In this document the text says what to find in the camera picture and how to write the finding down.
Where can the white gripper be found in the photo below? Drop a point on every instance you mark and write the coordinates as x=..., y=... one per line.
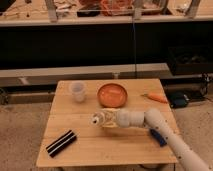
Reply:
x=114, y=113

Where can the clear plastic bottle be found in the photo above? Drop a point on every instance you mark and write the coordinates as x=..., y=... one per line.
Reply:
x=99, y=118

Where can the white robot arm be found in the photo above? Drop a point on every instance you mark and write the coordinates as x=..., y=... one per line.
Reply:
x=154, y=119

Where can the orange bowl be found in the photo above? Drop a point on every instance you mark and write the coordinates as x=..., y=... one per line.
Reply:
x=112, y=95

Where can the translucent plastic cup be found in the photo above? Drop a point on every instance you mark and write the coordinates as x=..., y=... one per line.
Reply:
x=77, y=90

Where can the wooden table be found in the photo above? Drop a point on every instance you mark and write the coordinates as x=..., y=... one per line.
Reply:
x=95, y=146

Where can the blue sponge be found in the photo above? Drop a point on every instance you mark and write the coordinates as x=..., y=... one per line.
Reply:
x=158, y=137

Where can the orange carrot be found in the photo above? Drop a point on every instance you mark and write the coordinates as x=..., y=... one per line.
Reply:
x=156, y=97

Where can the black white striped block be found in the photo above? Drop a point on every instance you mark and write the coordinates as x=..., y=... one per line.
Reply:
x=61, y=143

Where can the black bin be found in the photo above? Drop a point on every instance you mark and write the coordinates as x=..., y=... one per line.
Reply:
x=190, y=60

